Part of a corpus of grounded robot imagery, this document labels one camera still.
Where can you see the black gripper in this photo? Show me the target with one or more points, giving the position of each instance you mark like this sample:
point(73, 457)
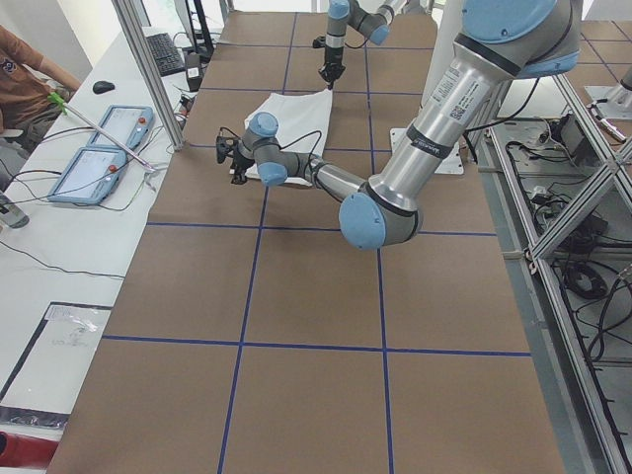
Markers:
point(240, 161)
point(330, 65)

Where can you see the white long-sleeve printed shirt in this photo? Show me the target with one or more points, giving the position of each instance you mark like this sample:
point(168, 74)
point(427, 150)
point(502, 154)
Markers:
point(303, 121)

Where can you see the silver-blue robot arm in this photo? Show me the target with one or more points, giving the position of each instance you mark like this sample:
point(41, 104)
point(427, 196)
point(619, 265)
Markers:
point(498, 41)
point(374, 27)

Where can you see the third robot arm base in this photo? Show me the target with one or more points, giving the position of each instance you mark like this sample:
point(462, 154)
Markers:
point(611, 102)

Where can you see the far blue teach pendant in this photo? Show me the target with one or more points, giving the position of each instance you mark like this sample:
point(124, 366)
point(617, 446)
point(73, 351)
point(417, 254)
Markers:
point(128, 124)

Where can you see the blue teach pendant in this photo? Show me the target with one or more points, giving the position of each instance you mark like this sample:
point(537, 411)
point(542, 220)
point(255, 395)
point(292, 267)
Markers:
point(128, 124)
point(89, 177)

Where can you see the black box with white label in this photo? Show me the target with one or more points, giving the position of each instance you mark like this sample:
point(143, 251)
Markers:
point(193, 71)

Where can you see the black keyboard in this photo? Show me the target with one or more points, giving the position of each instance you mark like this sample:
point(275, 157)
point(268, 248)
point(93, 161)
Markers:
point(166, 56)

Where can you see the near blue teach pendant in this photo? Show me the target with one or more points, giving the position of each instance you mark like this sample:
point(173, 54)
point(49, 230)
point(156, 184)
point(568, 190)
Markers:
point(89, 177)

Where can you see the black computer mouse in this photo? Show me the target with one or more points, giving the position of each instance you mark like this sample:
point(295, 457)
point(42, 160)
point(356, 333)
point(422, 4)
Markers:
point(102, 87)

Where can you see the metal rod with green tip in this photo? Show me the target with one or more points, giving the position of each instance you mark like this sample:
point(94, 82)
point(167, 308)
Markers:
point(54, 98)

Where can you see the person in orange shirt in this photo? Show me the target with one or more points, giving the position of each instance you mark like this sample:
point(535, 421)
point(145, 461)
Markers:
point(27, 79)

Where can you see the plastic sleeve document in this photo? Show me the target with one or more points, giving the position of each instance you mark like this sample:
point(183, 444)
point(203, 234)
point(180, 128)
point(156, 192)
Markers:
point(52, 367)

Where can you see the red fire extinguisher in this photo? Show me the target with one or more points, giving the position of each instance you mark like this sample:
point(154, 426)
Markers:
point(24, 451)

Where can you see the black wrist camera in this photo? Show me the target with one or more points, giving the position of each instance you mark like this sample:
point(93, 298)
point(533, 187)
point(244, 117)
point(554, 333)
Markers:
point(319, 42)
point(226, 144)

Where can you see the white pillar with base plate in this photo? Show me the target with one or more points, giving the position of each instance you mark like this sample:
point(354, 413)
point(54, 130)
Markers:
point(432, 137)

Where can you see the aluminium frame post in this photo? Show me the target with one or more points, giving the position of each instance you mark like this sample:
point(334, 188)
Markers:
point(133, 32)

